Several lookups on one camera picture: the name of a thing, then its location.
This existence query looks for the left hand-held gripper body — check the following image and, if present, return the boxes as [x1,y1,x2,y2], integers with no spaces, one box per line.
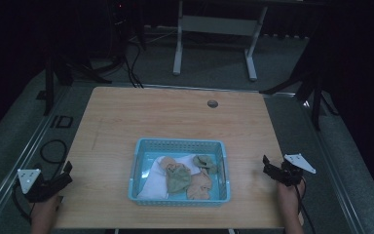
[17,168,66,204]

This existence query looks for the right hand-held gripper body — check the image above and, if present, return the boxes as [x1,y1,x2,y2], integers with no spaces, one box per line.
[271,153,318,187]

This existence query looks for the person's left hand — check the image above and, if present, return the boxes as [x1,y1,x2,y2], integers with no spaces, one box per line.
[30,194,63,222]

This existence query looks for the person's right hand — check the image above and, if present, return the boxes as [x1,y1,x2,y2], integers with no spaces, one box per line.
[276,179,306,214]

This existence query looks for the small green sock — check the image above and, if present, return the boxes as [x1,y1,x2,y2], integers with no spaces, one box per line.
[192,154,219,175]

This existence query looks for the large beige sock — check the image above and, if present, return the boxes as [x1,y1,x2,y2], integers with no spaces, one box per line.
[186,169,213,201]

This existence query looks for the light blue plastic basket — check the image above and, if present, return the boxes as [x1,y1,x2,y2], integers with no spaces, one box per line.
[128,137,232,208]

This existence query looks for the black metal stand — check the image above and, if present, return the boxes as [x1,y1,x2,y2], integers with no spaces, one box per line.
[42,48,114,117]
[258,38,340,132]

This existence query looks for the white sock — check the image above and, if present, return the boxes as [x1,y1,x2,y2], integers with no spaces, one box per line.
[136,153,203,200]

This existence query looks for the large green sock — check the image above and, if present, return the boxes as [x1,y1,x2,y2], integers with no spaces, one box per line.
[165,162,193,195]

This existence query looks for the small beige sock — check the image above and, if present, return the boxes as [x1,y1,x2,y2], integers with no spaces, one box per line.
[159,156,178,172]

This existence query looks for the black looped floor cable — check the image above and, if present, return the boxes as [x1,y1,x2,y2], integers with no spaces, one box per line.
[39,138,69,165]

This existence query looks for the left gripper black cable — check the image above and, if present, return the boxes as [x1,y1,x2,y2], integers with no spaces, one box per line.
[11,180,35,226]

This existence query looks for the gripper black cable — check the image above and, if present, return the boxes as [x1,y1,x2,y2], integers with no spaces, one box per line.
[293,175,317,234]
[11,180,35,226]

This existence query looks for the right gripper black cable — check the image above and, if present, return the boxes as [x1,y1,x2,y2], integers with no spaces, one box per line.
[293,175,317,234]

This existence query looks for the black cables on floor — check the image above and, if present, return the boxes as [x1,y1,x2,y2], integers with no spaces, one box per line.
[123,38,145,90]

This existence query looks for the white metal desk frame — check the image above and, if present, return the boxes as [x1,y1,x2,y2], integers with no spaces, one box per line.
[171,0,270,83]

